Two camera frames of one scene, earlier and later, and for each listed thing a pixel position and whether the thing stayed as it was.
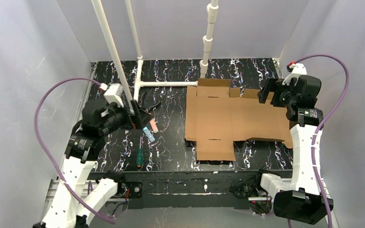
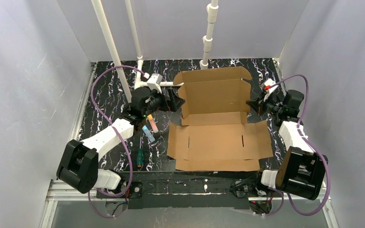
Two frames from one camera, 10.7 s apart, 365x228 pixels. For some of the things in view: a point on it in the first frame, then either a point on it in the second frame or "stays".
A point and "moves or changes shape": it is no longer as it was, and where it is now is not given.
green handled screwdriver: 139,156 stays
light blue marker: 148,134 stays
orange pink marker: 153,125 stays
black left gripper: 137,114 → 170,99
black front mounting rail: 183,189 stays
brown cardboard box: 217,115 moves or changes shape
